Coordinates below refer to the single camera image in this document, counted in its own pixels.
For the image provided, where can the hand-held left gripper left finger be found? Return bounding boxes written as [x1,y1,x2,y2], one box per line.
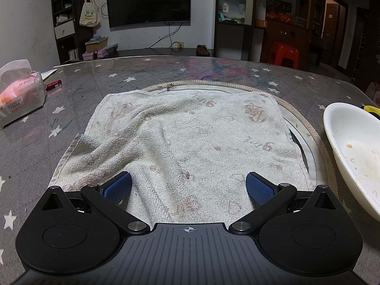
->
[40,171,150,236]

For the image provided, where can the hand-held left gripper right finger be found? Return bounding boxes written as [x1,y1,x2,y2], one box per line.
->
[228,171,340,236]

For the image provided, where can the white bowl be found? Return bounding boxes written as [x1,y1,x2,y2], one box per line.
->
[323,102,380,211]

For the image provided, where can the yellow grey cleaning cloth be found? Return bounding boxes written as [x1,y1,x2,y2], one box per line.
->
[360,104,380,116]

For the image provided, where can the stained white towel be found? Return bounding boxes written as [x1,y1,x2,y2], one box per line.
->
[49,91,309,226]

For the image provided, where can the grey star print tablecloth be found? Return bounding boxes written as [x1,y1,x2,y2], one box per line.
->
[0,55,380,285]

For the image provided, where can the pink tissue pack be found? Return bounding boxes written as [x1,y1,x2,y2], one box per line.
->
[0,60,48,129]

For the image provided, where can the pink box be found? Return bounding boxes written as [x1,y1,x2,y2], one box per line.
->
[82,50,111,61]

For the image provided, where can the red plastic stool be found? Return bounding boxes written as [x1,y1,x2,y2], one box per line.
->
[268,42,300,68]

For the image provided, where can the cardboard box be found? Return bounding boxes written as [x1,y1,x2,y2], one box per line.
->
[85,38,110,53]

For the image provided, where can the polka dot play tent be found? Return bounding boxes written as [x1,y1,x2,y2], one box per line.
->
[365,81,380,108]

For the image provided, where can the dark glass display cabinet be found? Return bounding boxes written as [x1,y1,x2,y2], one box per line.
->
[214,0,316,63]

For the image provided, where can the cream tote bag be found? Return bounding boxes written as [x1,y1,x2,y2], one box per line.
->
[79,0,100,28]

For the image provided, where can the brown wooden door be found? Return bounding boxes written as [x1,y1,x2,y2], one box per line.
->
[321,0,348,67]

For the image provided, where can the dark open shelf unit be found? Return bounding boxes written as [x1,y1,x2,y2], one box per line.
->
[50,0,81,63]

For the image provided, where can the round turntable with rope rim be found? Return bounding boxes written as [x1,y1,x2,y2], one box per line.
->
[144,80,339,197]

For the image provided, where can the black television cable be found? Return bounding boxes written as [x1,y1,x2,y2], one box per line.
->
[148,23,182,49]

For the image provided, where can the black wall television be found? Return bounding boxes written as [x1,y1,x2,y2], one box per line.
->
[106,0,191,29]

